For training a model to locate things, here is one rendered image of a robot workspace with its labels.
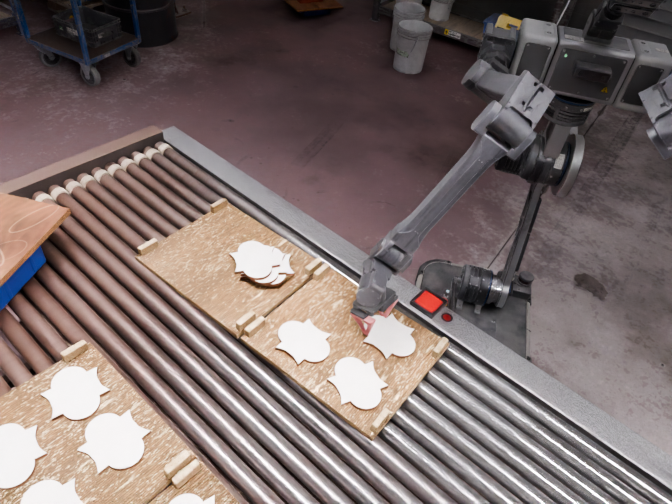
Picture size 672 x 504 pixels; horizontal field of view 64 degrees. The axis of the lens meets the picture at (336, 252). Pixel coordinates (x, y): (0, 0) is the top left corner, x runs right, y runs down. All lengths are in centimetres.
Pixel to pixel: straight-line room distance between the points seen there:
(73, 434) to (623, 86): 160
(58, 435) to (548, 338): 225
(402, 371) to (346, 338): 16
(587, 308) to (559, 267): 31
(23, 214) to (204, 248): 48
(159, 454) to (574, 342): 219
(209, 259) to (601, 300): 226
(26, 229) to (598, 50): 157
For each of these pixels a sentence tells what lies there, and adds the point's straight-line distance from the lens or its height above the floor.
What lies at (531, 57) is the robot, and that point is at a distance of 165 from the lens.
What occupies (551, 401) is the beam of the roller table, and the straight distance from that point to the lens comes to 148.
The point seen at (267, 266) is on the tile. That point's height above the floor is 98.
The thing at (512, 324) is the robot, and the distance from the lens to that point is 254.
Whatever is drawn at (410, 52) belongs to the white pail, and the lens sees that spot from 490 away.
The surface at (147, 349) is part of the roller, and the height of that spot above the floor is 92.
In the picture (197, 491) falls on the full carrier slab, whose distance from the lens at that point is 120.
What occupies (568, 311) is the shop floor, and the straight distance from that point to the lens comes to 308.
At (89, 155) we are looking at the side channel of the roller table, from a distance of 202.
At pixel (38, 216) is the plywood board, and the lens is 166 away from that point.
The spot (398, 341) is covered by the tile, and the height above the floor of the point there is 95.
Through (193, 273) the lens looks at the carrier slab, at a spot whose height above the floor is 94.
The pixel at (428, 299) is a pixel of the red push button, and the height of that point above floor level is 93.
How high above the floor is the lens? 204
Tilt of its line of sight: 43 degrees down
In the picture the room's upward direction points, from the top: 8 degrees clockwise
